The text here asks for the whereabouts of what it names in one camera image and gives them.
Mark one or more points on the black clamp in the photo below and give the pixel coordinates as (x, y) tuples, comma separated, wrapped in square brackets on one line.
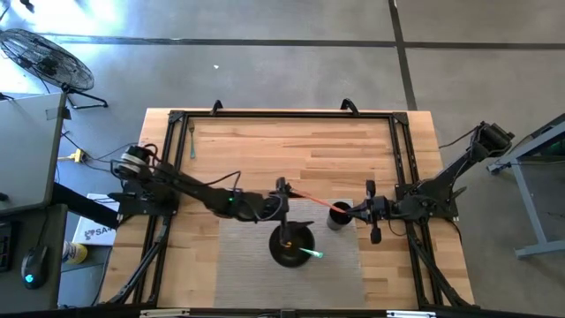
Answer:
[(349, 105), (216, 106)]

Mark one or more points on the black floor fan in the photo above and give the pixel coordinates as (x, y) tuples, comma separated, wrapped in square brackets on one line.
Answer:
[(46, 59)]

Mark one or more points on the silver metal bracket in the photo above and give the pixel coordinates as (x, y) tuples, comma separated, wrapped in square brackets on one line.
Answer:
[(163, 313), (410, 314)]

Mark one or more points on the white printed box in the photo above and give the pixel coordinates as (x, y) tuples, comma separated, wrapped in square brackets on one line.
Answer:
[(95, 232)]

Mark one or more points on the black aluminium table frame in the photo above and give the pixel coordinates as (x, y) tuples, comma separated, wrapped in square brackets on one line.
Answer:
[(287, 114)]

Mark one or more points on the black metal bar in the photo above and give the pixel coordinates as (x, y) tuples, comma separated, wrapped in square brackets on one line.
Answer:
[(84, 205)]

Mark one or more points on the yellow power plug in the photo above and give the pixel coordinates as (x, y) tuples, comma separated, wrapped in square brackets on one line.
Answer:
[(78, 155)]

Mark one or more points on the grey metal table frame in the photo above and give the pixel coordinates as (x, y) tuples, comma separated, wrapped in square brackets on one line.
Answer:
[(527, 207)]

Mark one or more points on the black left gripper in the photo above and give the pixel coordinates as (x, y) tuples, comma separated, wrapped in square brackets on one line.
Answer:
[(278, 207)]

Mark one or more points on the dark desk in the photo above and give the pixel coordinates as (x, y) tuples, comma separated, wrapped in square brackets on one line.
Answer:
[(17, 234)]

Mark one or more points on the black keyboard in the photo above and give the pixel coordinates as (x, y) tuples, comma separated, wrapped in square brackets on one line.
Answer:
[(4, 247)]

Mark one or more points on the dark grey cup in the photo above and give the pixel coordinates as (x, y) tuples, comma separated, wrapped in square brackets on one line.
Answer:
[(336, 223)]

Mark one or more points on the black computer mouse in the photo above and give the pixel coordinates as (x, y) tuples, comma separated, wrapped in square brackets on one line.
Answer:
[(34, 267)]

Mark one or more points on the yellow bottle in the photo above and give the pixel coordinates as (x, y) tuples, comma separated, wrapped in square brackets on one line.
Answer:
[(76, 252)]

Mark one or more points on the black bowl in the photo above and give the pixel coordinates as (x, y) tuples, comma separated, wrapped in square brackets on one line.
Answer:
[(276, 252)]

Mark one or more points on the grey striped placemat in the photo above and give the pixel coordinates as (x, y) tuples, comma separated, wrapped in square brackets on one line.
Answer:
[(247, 274)]

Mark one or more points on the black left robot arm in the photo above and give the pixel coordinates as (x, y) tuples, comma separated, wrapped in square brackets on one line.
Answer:
[(198, 192)]

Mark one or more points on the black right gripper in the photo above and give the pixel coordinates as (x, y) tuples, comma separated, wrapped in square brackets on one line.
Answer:
[(378, 208)]

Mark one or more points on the orange straw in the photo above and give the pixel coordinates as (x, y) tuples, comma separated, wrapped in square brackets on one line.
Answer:
[(318, 201)]

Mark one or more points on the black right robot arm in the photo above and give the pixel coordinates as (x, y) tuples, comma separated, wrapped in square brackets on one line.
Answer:
[(441, 181)]

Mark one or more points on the light grey desk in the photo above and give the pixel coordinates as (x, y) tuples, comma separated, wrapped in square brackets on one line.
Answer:
[(26, 150)]

